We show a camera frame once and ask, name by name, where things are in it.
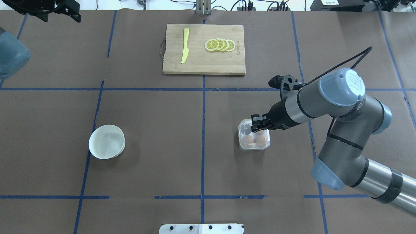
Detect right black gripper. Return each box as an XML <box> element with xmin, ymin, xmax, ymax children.
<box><xmin>251</xmin><ymin>100</ymin><xmax>300</xmax><ymax>132</ymax></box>

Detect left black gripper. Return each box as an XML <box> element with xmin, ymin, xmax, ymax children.
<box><xmin>3</xmin><ymin>0</ymin><xmax>81</xmax><ymax>23</ymax></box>

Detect clear plastic egg box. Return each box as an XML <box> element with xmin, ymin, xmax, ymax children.
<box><xmin>237</xmin><ymin>119</ymin><xmax>271</xmax><ymax>150</ymax></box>

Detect brown egg from bowl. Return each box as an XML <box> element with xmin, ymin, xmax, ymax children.
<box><xmin>241</xmin><ymin>135</ymin><xmax>254</xmax><ymax>148</ymax></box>

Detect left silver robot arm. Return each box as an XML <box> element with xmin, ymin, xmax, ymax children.
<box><xmin>0</xmin><ymin>0</ymin><xmax>81</xmax><ymax>81</ymax></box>

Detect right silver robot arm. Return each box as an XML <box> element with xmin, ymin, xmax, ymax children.
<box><xmin>251</xmin><ymin>68</ymin><xmax>416</xmax><ymax>216</ymax></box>

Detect brown egg lower slot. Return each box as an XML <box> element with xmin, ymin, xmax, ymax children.
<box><xmin>254</xmin><ymin>135</ymin><xmax>268</xmax><ymax>148</ymax></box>

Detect lemon slice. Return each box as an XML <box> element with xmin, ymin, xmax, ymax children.
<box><xmin>218</xmin><ymin>39</ymin><xmax>229</xmax><ymax>51</ymax></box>
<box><xmin>215</xmin><ymin>38</ymin><xmax>225</xmax><ymax>51</ymax></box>
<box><xmin>225</xmin><ymin>39</ymin><xmax>235</xmax><ymax>52</ymax></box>
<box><xmin>204</xmin><ymin>39</ymin><xmax>220</xmax><ymax>51</ymax></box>

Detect bamboo cutting board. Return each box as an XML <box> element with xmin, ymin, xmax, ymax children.
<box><xmin>162</xmin><ymin>24</ymin><xmax>246</xmax><ymax>76</ymax></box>

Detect yellow plastic knife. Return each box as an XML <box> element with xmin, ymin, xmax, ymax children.
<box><xmin>181</xmin><ymin>28</ymin><xmax>190</xmax><ymax>64</ymax></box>

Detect white ceramic bowl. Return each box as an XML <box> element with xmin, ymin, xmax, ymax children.
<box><xmin>88</xmin><ymin>124</ymin><xmax>126</xmax><ymax>160</ymax></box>

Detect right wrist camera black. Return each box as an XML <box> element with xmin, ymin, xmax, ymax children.
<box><xmin>268</xmin><ymin>74</ymin><xmax>305</xmax><ymax>100</ymax></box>

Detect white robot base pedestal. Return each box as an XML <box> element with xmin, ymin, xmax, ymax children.
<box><xmin>159</xmin><ymin>223</ymin><xmax>245</xmax><ymax>234</ymax></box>

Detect aluminium frame post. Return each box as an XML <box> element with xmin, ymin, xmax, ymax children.
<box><xmin>196</xmin><ymin>0</ymin><xmax>212</xmax><ymax>15</ymax></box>

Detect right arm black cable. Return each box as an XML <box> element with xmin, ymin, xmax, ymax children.
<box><xmin>302</xmin><ymin>46</ymin><xmax>373</xmax><ymax>86</ymax></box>

